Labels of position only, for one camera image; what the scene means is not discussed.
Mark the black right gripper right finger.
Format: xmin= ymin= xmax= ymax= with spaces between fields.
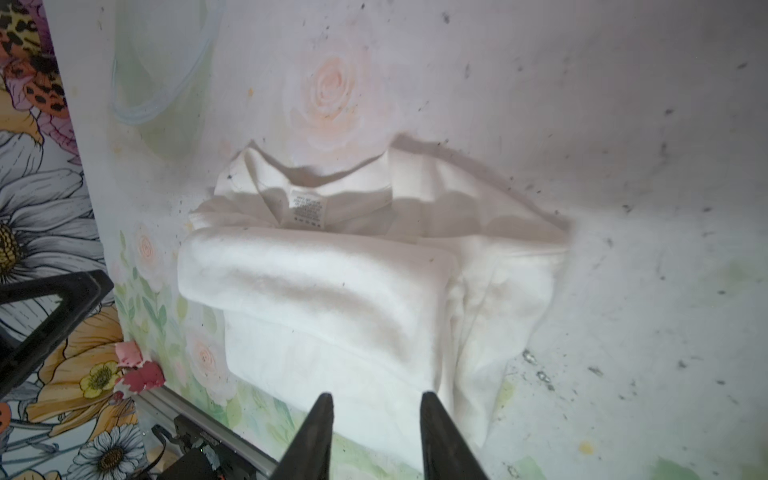
xmin=420 ymin=392 xmax=488 ymax=480

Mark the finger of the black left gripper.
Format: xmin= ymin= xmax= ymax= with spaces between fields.
xmin=1 ymin=270 xmax=114 ymax=396

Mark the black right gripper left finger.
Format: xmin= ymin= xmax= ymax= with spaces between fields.
xmin=269 ymin=393 xmax=334 ymax=480

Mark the white t-shirt with robot print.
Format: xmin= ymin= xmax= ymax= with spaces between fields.
xmin=177 ymin=149 xmax=567 ymax=468

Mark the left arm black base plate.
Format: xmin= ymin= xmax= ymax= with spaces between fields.
xmin=156 ymin=415 xmax=255 ymax=480

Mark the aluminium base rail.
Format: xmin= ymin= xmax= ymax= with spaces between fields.
xmin=134 ymin=387 xmax=278 ymax=480

